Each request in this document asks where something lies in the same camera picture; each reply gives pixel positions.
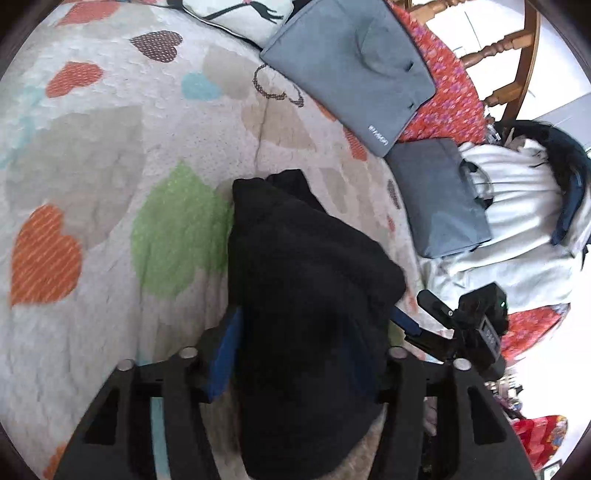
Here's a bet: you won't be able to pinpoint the red patterned cloth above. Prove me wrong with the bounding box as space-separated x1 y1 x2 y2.
510 414 570 469

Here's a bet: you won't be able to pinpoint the red floral sheet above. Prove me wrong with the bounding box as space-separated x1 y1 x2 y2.
388 0 571 363

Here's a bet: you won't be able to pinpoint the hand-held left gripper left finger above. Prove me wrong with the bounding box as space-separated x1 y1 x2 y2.
55 307 243 480

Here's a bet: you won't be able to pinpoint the light grey laptop bag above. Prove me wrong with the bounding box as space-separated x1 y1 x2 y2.
259 0 437 158

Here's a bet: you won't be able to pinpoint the dark grey laptop bag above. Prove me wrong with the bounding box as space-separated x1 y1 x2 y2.
385 137 492 259

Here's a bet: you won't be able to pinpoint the heart print quilt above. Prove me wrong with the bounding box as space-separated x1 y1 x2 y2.
0 0 439 480

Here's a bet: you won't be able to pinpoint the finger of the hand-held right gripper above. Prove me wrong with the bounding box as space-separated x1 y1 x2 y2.
416 290 460 332
390 307 455 363

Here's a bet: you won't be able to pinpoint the black pants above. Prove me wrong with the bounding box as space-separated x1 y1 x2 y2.
226 169 408 480

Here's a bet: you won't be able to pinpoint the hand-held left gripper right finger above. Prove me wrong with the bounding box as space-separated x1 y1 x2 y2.
369 347 536 480

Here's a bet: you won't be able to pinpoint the white garment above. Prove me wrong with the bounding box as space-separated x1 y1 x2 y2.
420 137 591 317

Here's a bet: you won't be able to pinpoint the black navy bag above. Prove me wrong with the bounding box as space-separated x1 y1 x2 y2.
494 119 591 271

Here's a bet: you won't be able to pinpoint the wooden chair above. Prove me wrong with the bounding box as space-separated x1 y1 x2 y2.
409 0 542 124

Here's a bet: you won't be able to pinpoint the printed figure pillow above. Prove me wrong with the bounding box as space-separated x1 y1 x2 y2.
168 0 296 47

